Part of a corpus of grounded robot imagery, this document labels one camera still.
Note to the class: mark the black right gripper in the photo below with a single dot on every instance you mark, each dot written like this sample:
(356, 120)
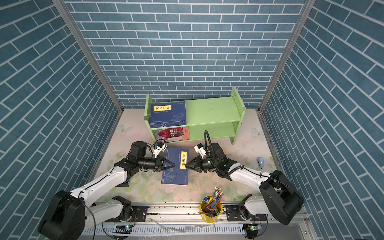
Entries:
(198, 166)

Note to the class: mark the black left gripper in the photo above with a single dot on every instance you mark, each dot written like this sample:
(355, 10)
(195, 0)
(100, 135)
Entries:
(159, 169)

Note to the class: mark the blue book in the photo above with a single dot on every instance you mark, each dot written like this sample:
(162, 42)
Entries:
(168, 115)
(179, 174)

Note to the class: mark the red pink Hamlet book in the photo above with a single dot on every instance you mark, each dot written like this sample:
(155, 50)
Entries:
(173, 134)

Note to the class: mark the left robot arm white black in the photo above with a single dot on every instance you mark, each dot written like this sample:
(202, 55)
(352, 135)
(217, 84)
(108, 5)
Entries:
(70, 213)

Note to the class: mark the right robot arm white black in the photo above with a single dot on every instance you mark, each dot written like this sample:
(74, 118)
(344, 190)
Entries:
(281, 199)

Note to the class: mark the yellow pen cup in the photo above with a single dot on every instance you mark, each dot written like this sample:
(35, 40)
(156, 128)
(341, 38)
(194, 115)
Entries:
(210, 209)

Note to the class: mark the green wooden shelf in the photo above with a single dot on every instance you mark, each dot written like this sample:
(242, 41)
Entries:
(221, 117)

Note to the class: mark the light blue small mouse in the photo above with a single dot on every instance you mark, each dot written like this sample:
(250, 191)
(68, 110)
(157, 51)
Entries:
(261, 162)

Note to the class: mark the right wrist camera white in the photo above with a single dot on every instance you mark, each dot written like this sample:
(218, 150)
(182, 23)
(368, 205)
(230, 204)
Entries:
(200, 149)

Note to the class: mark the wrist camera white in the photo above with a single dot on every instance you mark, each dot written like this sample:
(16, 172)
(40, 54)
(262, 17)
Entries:
(159, 146)
(200, 149)

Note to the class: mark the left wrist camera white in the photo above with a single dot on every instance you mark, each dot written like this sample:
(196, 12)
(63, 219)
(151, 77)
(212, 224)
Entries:
(159, 146)

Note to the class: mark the aluminium corner post left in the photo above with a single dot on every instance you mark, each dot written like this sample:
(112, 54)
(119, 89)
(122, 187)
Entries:
(76, 32)

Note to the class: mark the aluminium corner post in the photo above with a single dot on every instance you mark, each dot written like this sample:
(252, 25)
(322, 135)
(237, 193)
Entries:
(303, 16)
(76, 32)

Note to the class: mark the aluminium corner post right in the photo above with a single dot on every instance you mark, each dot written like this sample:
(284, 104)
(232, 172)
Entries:
(303, 16)

